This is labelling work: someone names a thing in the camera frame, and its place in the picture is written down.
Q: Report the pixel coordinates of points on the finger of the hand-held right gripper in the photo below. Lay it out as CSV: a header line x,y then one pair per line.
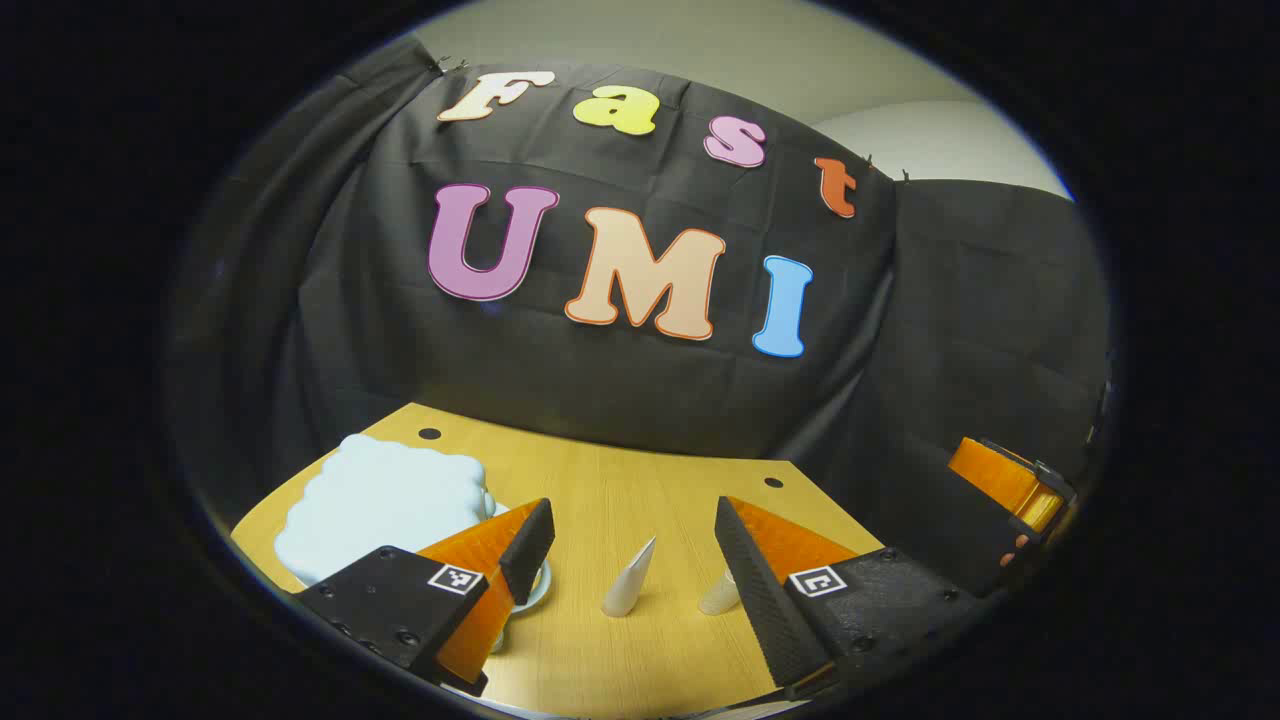
x,y
1000,482

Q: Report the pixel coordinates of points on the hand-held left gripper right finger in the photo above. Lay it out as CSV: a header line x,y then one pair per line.
x,y
750,580

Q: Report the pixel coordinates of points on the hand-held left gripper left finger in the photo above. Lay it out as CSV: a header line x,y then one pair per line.
x,y
527,550

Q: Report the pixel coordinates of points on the white pump bottle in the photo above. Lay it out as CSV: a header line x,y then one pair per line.
x,y
720,595

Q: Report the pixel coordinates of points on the white squeeze tube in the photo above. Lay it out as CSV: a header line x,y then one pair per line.
x,y
630,585

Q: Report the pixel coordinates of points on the black backdrop cloth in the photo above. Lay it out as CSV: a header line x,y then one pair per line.
x,y
620,390

